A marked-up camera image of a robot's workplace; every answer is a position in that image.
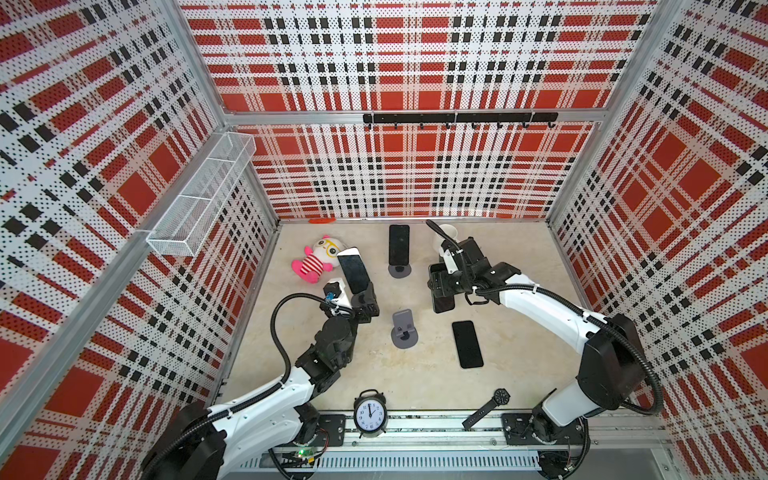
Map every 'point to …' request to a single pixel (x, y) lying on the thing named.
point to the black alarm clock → (370, 413)
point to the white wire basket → (189, 222)
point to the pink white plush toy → (322, 256)
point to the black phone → (467, 344)
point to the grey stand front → (404, 334)
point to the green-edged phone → (354, 269)
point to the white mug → (451, 230)
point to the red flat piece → (322, 220)
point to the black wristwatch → (500, 397)
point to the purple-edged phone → (399, 244)
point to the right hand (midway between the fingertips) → (440, 283)
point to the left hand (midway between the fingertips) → (357, 289)
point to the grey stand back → (399, 271)
